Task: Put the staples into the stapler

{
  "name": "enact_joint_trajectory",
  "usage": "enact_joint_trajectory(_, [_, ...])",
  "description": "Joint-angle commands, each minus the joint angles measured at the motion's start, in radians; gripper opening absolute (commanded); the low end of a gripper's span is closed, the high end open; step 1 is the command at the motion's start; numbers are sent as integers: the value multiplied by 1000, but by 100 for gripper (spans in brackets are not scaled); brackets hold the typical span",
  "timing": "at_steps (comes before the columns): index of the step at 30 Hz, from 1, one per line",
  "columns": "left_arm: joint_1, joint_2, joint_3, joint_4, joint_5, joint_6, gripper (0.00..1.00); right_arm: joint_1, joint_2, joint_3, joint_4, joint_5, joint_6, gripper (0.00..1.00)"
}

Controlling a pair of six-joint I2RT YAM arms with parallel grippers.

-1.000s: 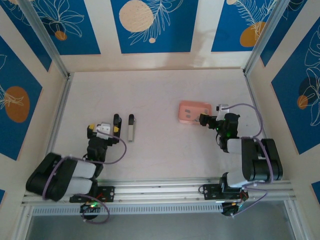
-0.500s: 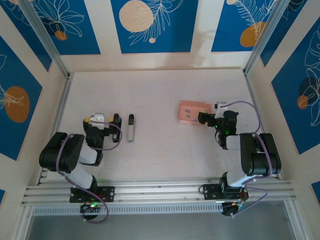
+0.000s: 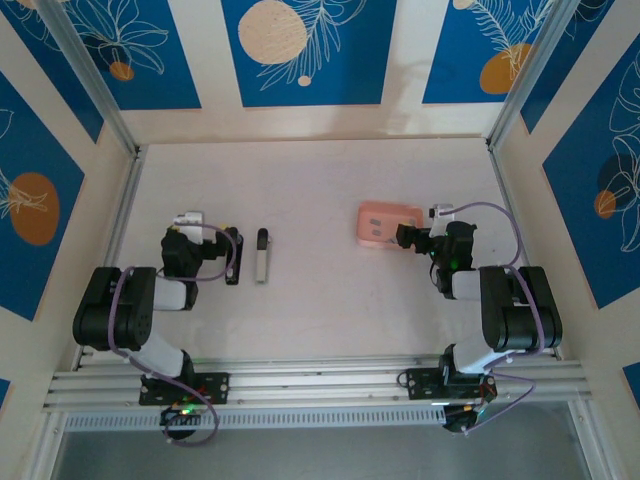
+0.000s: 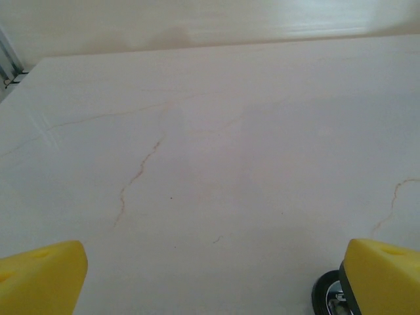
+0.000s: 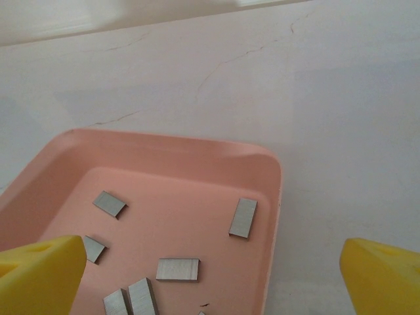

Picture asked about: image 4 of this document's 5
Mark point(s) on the aluminium frame post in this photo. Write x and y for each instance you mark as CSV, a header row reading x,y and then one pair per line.
x,y
6,52

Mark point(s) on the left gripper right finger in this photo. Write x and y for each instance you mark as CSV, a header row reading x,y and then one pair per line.
x,y
384,282

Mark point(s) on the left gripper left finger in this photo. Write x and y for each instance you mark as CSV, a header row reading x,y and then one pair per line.
x,y
36,282

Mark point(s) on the black stapler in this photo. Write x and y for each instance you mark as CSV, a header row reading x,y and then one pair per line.
x,y
320,292

